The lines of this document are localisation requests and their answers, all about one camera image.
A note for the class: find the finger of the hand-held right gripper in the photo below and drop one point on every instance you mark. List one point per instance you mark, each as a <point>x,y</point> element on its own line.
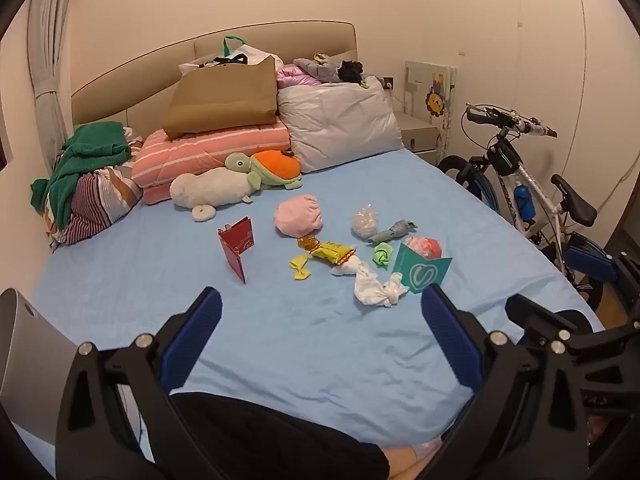
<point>590,262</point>
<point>540,315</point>

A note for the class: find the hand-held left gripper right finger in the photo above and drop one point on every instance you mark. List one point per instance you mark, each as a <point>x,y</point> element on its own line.
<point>447,340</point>

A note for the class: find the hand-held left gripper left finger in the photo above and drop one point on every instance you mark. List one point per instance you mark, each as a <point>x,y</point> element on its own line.
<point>192,340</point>

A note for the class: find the teal paper envelope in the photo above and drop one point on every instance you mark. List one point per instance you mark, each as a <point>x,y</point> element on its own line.
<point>420,272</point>

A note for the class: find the white socks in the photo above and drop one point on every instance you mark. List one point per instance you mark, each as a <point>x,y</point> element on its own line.
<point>370,287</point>

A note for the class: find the red white plastic bag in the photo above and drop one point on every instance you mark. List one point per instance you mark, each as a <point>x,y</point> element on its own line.
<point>425,247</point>

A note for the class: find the red paper gift bag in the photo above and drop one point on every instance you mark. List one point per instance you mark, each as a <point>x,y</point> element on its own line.
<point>237,245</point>

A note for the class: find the green ribbon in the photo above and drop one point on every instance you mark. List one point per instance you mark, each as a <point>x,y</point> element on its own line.
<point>382,255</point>

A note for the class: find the grey sock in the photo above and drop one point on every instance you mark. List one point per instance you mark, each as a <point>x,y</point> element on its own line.
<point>395,230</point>

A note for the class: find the yellow balloon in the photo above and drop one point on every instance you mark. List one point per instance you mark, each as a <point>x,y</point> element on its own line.
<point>300,265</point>

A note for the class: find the clear plastic bag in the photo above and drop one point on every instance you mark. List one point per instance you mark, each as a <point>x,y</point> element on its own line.
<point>365,222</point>

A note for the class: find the yellow snack wrapper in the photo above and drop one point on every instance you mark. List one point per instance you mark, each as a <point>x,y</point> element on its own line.
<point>332,252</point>

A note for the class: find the amber rubber band bundle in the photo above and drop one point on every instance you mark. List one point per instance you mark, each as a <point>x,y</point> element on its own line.
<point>309,244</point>

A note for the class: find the white round bin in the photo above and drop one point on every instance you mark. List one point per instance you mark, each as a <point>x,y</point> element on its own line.
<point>30,360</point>

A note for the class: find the pink cloth ball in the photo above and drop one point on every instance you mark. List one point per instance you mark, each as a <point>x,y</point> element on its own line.
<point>300,215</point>

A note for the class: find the white bicycle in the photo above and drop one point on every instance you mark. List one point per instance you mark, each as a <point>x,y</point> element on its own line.
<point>575,202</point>

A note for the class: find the blue water bottle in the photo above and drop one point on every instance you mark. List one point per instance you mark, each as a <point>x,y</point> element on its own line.
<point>523,202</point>

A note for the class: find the person's black shorts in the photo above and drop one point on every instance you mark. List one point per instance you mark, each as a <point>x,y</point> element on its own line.
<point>275,440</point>

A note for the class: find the person's bare leg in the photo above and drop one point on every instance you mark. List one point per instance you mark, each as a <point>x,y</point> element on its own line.
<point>405,465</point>

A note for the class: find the white plush toy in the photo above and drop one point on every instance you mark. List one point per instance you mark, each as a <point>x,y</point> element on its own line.
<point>210,187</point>

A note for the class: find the pink striped pillow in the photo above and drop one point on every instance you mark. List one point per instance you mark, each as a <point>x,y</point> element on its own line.
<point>200,152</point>

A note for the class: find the green orange turtle plush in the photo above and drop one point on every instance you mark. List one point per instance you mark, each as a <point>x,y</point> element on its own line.
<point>275,165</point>

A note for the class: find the beige nightstand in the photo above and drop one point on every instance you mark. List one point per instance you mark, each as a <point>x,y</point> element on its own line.
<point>420,135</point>

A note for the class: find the green knit cloth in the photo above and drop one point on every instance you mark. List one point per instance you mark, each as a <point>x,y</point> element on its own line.
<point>95,142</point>

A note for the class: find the folded play mat lion print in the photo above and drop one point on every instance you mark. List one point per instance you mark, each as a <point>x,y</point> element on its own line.
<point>430,85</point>

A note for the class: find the brown paper bag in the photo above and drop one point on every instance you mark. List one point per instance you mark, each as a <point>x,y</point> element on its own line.
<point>220,100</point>

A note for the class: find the white pillow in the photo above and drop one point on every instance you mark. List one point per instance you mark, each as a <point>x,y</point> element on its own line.
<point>340,120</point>

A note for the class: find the small green cloth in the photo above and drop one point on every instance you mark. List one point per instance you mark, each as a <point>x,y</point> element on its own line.
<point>364,83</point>

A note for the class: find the pink puffy jacket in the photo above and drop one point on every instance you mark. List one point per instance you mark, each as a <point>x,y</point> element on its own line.
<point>292,76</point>

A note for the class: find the black cloth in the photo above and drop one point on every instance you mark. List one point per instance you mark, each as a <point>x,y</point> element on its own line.
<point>350,71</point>

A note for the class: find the clothes pile on headboard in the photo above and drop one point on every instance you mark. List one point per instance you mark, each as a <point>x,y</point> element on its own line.
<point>320,67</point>

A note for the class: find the beige curtain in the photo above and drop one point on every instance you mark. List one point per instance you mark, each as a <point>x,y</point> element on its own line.
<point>50,60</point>

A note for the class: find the black bicycle frame bag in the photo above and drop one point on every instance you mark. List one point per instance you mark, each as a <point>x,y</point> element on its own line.
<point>502,155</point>

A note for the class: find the wall socket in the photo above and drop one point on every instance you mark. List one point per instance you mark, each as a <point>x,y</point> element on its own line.
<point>388,82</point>

